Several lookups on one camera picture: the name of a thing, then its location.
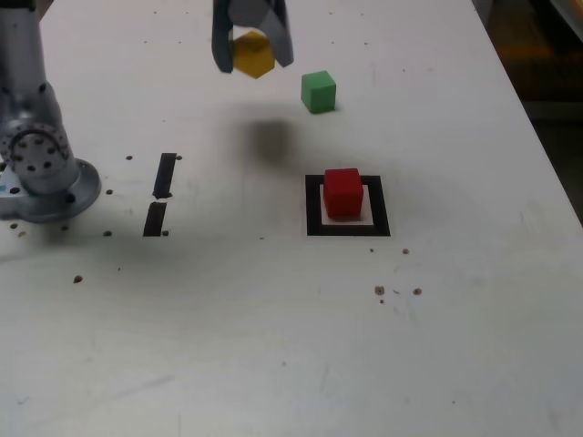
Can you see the black tape strip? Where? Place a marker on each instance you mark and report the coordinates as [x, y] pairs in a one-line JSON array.
[[154, 220]]

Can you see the black tape square outline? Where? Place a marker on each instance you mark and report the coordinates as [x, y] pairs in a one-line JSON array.
[[312, 209]]

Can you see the yellow cube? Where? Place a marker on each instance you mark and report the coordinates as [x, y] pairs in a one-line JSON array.
[[252, 57]]

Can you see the red cube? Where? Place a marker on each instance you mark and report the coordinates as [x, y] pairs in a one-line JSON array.
[[342, 196]]

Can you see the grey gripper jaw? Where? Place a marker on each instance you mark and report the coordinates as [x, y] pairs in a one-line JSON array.
[[222, 45], [278, 27]]

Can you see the brown wooden furniture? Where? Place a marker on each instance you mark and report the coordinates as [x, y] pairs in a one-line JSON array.
[[546, 68]]

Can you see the green cube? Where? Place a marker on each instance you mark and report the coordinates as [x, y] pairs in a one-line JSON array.
[[319, 93]]

